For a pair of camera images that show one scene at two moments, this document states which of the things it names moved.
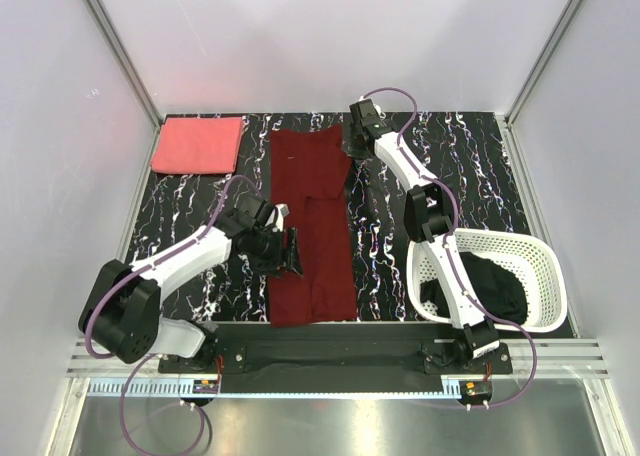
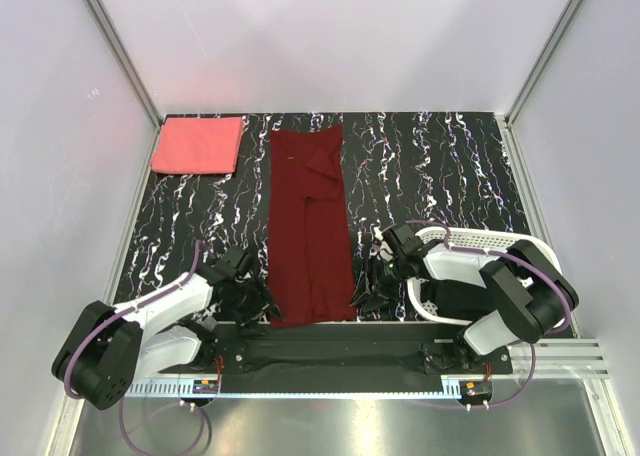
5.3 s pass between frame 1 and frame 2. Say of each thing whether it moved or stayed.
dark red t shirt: stayed
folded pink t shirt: stayed
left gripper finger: moved
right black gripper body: moved
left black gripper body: moved
